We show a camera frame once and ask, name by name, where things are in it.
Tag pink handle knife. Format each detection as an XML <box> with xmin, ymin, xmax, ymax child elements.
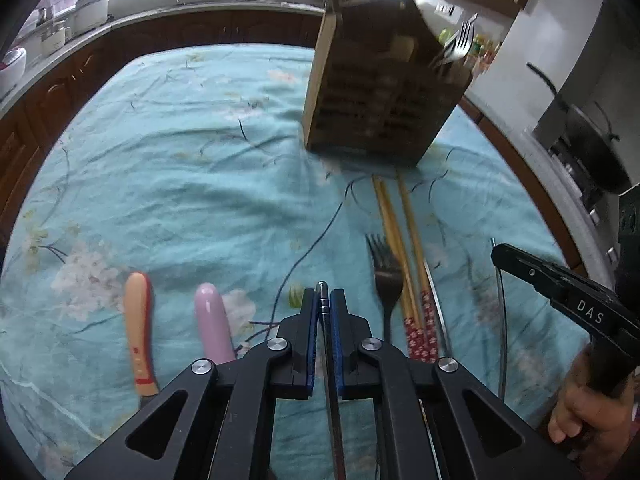
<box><xmin>194</xmin><ymin>283</ymin><xmax>237</xmax><ymax>365</ymax></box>

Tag small white kitchen appliance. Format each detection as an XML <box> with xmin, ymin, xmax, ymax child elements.
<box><xmin>40</xmin><ymin>20</ymin><xmax>68</xmax><ymax>56</ymax></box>

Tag yellow condiment bottles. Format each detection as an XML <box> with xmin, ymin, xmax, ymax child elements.
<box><xmin>470</xmin><ymin>35</ymin><xmax>501</xmax><ymax>68</ymax></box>

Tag wooden utensil holder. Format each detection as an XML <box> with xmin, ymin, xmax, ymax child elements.
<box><xmin>302</xmin><ymin>0</ymin><xmax>473</xmax><ymax>167</ymax></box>

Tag black wok with lid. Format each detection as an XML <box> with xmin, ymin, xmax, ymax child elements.
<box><xmin>526</xmin><ymin>62</ymin><xmax>633</xmax><ymax>193</ymax></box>

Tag wooden handle fork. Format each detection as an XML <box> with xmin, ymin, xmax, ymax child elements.
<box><xmin>123</xmin><ymin>272</ymin><xmax>161</xmax><ymax>411</ymax></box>

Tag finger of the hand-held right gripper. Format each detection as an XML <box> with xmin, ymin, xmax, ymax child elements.
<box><xmin>491</xmin><ymin>243</ymin><xmax>626</xmax><ymax>341</ymax></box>

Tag gas stove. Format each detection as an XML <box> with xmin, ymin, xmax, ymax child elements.
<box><xmin>547</xmin><ymin>135</ymin><xmax>621</xmax><ymax>231</ymax></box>

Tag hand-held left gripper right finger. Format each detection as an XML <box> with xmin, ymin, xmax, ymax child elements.
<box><xmin>329</xmin><ymin>287</ymin><xmax>583</xmax><ymax>480</ymax></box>

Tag person's right hand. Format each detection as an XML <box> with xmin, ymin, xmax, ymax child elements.
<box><xmin>547</xmin><ymin>347</ymin><xmax>640</xmax><ymax>461</ymax></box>

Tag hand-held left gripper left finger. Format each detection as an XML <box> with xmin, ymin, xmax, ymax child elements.
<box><xmin>64</xmin><ymin>287</ymin><xmax>318</xmax><ymax>480</ymax></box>

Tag metal fork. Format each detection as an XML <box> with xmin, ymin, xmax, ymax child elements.
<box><xmin>429</xmin><ymin>14</ymin><xmax>478</xmax><ymax>68</ymax></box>
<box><xmin>366</xmin><ymin>233</ymin><xmax>404</xmax><ymax>348</ymax></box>

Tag white and red rice cooker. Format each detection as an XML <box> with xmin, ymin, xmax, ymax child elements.
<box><xmin>0</xmin><ymin>47</ymin><xmax>27</xmax><ymax>96</ymax></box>

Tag large white cooker pot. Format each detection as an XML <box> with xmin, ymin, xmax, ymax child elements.
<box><xmin>75</xmin><ymin>0</ymin><xmax>110</xmax><ymax>36</ymax></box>

